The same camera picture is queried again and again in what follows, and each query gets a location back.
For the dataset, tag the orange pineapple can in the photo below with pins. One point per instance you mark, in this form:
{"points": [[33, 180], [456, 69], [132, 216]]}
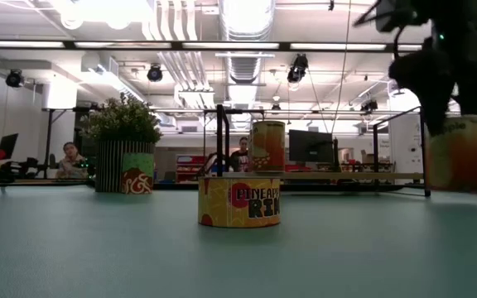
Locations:
{"points": [[458, 161]]}

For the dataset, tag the orange corn can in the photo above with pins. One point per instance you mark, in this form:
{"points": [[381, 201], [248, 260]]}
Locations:
{"points": [[267, 149]]}

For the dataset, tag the short yellow pineapple rings can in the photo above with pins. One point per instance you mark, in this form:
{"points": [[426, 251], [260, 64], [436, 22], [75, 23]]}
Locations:
{"points": [[222, 207]]}

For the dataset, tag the black ceiling spotlight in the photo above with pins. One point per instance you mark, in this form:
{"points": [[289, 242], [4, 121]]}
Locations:
{"points": [[15, 78], [297, 68], [154, 73]]}

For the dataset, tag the black computer monitor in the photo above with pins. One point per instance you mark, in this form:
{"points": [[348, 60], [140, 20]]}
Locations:
{"points": [[311, 147]]}

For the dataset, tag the red storage bins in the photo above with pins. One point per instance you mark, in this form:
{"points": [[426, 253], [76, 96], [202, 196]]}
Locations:
{"points": [[189, 165]]}

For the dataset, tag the artificial plant in striped pot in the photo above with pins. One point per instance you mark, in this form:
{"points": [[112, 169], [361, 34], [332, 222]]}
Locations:
{"points": [[108, 165]]}

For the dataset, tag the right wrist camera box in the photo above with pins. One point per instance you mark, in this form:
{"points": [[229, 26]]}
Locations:
{"points": [[391, 16]]}

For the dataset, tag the wooden shelf with black frame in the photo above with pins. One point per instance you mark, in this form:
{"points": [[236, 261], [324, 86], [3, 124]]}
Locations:
{"points": [[346, 175]]}

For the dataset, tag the black workstation frame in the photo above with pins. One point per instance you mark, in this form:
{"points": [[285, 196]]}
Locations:
{"points": [[242, 111], [48, 140]]}

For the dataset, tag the silver ceiling air duct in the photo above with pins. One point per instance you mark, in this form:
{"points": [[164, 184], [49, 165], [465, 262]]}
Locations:
{"points": [[247, 20]]}

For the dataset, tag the black aluminium station frame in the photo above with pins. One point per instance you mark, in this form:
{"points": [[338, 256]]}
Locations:
{"points": [[180, 187]]}

